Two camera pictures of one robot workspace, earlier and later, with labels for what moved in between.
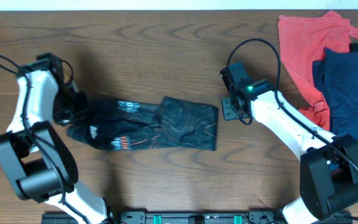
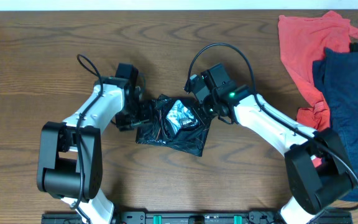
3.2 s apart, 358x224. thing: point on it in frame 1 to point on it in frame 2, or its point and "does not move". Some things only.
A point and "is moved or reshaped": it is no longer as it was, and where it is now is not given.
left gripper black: x=65 y=118 to x=147 y=110
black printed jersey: x=175 y=123 is moved or reshaped
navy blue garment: x=350 y=81 does not move
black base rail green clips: x=178 y=216 does not move
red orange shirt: x=303 y=41 does not move
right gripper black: x=227 y=112 to x=204 y=118
